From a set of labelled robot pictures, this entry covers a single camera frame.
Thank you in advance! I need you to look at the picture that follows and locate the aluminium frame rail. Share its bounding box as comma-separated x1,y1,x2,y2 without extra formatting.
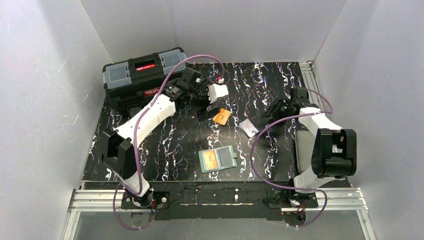
299,61,347,181

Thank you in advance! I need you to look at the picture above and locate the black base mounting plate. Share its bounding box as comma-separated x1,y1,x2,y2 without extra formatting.
81,180,350,221

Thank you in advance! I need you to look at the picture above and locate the grey pad on table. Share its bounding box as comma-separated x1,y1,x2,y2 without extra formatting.
294,130,315,174

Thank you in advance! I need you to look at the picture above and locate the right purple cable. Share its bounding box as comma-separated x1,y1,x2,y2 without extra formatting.
249,87,334,229

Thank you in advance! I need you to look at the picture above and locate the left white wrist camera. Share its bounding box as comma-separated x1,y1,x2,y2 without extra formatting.
208,83,229,104

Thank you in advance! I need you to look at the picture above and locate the purple cable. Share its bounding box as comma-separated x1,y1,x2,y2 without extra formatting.
249,87,334,229
112,54,227,231

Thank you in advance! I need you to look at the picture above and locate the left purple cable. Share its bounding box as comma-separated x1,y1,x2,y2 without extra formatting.
112,54,227,231

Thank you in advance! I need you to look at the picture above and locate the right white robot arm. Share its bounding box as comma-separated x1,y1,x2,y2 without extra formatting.
260,87,357,209

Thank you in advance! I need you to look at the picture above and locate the black toolbox with grey lids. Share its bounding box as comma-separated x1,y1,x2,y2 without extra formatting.
102,47,187,116

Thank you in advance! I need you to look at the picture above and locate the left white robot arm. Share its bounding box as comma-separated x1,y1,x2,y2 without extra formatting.
98,68,229,209

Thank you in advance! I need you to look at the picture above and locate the mint green card holder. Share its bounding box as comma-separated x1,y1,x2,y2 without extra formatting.
198,145,238,173

